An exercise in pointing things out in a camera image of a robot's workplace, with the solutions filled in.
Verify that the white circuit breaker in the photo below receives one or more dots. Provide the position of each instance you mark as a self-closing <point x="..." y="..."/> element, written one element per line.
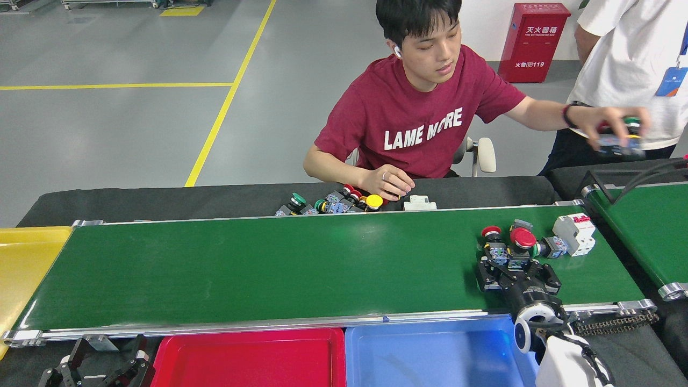
<point x="575" y="234"/>

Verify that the seated person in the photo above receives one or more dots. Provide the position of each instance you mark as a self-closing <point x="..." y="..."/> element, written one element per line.
<point x="419" y="118"/>

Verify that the blue grey contact block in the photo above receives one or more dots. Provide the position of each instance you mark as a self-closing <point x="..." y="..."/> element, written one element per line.
<point x="309" y="210"/>

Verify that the green push button switch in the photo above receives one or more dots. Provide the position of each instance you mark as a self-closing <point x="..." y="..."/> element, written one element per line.
<point x="297" y="199"/>
<point x="554" y="247"/>
<point x="336" y="207"/>
<point x="633" y="121"/>

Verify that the long green conveyor belt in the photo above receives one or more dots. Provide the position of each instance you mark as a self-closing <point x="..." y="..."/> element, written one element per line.
<point x="269" y="269"/>

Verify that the yellow plastic tray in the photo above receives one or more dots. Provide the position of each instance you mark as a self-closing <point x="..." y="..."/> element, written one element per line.
<point x="21" y="269"/>

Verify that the short green conveyor belt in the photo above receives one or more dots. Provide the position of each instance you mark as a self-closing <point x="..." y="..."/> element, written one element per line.
<point x="656" y="236"/>

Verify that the metal cart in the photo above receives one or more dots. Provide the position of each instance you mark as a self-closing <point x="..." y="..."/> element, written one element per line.
<point x="107" y="2"/>

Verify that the black table cloth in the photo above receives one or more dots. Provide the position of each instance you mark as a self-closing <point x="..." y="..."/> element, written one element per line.
<point x="161" y="204"/>

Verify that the seated person's right hand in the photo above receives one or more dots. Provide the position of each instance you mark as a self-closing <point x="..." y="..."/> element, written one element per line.
<point x="387" y="183"/>

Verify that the seated person's left hand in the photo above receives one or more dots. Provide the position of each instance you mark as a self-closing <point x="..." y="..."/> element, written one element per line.
<point x="602" y="121"/>

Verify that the white switch block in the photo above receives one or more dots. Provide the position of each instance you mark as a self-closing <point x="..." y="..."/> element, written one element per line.
<point x="419" y="203"/>

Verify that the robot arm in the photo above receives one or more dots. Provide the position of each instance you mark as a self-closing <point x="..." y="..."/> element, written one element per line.
<point x="564" y="360"/>

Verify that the blue plastic tray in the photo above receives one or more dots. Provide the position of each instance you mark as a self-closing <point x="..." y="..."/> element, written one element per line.
<point x="441" y="355"/>

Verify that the standing person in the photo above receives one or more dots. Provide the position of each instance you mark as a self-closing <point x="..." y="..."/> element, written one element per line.
<point x="629" y="54"/>

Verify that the white office chair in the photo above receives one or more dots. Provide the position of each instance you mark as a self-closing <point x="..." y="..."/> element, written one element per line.
<point x="486" y="155"/>

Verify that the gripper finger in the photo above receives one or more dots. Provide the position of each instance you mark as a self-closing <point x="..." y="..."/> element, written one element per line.
<point x="548" y="279"/>
<point x="492" y="277"/>
<point x="62" y="373"/>
<point x="134" y="373"/>

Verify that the red plastic tray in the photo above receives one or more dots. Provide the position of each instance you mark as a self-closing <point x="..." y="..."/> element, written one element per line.
<point x="252" y="360"/>

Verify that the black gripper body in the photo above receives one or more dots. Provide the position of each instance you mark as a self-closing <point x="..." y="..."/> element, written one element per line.
<point x="532" y="295"/>

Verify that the red fire extinguisher box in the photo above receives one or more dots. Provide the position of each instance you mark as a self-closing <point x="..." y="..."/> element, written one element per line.
<point x="532" y="43"/>

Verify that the black wrist watch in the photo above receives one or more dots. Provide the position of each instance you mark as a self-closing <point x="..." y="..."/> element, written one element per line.
<point x="567" y="115"/>

